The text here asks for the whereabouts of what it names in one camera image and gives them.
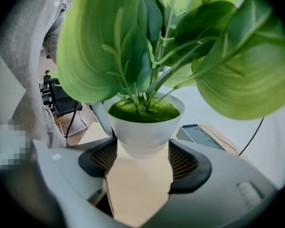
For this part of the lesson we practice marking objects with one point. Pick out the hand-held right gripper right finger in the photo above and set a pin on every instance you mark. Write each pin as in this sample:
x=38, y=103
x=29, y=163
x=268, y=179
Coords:
x=216, y=186

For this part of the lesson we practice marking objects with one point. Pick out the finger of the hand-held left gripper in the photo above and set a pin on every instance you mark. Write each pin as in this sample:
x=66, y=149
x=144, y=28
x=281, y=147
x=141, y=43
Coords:
x=102, y=117

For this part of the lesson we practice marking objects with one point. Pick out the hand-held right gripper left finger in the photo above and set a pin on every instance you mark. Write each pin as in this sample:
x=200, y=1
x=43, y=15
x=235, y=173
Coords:
x=69, y=165

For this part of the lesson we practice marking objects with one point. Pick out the green plant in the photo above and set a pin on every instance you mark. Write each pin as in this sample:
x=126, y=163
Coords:
x=145, y=132

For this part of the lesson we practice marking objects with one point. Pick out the flat wooden box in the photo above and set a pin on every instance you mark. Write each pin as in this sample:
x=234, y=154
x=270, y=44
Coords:
x=224, y=140

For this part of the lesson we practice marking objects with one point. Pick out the black box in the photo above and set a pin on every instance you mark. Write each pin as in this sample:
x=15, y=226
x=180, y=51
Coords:
x=194, y=136

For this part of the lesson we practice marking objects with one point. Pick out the person's grey shirt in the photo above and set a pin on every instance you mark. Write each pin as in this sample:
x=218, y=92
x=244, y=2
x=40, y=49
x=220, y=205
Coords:
x=21, y=44

